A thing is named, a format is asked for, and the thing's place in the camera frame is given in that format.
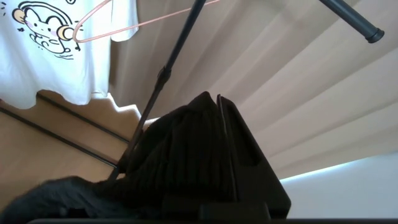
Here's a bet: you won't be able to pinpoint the pink clothes hanger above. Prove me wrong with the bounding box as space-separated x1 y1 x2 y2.
72 0 221 44

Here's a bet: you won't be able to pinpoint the black clothes rack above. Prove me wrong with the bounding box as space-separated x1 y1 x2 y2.
0 0 386 182

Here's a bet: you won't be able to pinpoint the black shorts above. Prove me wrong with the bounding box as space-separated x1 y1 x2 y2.
0 91 238 219

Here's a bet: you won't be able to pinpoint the white printed t-shirt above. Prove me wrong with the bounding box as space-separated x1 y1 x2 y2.
0 0 140 110

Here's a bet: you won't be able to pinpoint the beige curtain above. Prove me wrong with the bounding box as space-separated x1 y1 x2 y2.
108 0 398 180

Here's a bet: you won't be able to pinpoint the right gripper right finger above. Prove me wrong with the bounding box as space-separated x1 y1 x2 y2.
216 94 292 219

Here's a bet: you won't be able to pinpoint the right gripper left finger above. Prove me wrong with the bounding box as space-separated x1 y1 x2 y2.
161 195 239 219

